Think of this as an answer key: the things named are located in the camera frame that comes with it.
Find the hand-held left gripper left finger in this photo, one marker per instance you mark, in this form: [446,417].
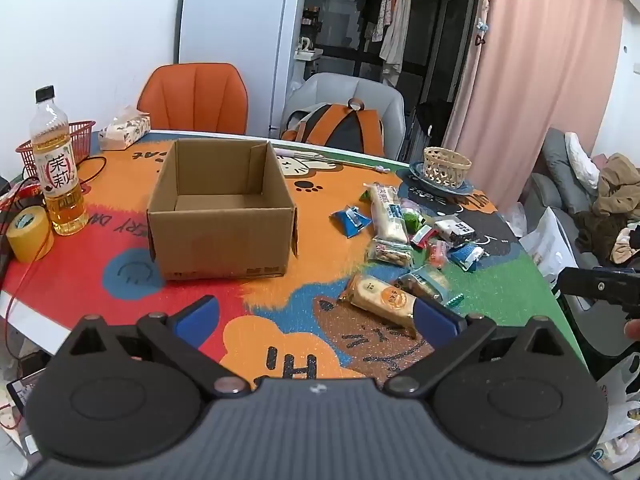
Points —
[197,317]

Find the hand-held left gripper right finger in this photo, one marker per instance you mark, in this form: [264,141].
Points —
[437,319]

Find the orange-red snack packet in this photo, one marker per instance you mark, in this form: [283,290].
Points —
[436,254]

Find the clear nut snack packet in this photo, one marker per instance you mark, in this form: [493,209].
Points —
[390,254]

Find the cardboard box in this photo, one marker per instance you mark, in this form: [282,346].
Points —
[220,240]

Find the green snack packet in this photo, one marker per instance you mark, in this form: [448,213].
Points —
[412,221]

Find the purple mochi packet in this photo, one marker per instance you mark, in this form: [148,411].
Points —
[410,206]

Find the person's right hand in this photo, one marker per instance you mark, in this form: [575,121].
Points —
[634,330]

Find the small green ridged item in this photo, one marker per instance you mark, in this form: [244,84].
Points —
[455,300]

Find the clear packet blue label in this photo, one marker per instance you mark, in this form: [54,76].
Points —
[425,282]

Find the dark clothes pile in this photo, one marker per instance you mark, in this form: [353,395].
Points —
[595,230]

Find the yellow rice cracker packet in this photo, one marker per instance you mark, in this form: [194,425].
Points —
[380,300]

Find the white plastic bag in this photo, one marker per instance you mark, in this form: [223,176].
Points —
[620,385]
[547,245]

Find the blue white snack packet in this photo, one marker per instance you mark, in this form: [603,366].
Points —
[467,256]

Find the small red candy packet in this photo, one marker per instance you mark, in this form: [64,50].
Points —
[424,236]

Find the black white snack packet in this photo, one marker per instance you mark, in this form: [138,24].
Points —
[455,230]

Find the brown garment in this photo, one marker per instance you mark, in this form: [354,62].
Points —
[617,180]

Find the long white cracker packet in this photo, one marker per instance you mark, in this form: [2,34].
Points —
[387,215]

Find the cartoon cat table mat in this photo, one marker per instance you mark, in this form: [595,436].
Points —
[320,282]

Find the white garment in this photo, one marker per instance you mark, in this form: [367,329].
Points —
[580,157]

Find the grey sofa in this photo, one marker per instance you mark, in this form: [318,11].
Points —
[555,160]

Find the blue ceramic plate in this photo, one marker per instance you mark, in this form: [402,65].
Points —
[417,175]

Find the woven bamboo basket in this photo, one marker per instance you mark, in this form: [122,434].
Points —
[447,165]

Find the yellow tape roll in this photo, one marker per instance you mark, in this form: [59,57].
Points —
[30,240]

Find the floral tissue pack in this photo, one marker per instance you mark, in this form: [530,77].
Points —
[122,130]

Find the tea bottle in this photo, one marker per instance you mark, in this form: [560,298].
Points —
[57,170]

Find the orange grey backpack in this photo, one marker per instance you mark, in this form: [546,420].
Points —
[340,130]

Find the red plastic basket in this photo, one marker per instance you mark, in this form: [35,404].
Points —
[80,135]

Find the orange chair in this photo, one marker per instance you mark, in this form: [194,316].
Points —
[195,97]

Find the pink curtain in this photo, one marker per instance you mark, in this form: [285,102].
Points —
[540,70]

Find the grey chair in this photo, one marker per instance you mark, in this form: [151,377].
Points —
[350,87]

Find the white refrigerator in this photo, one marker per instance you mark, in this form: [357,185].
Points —
[230,45]

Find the white shelf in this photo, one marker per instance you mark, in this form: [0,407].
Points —
[307,55]

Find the blue flower clip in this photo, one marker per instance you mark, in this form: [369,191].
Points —
[481,24]

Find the white kettle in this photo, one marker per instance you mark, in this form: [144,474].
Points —
[305,44]

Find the hanging white shirt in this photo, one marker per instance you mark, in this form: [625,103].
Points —
[395,25]

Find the hanging floral garment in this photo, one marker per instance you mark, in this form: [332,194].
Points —
[382,5]

